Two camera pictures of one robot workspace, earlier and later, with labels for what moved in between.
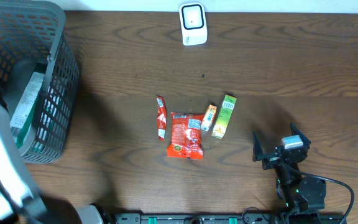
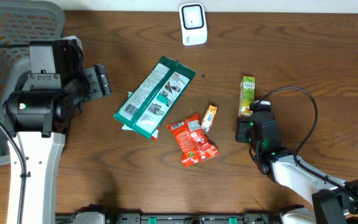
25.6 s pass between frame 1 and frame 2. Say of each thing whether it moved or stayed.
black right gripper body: moved
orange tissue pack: stayed
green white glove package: moved
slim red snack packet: moved
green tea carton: moved
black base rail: stayed
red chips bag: moved
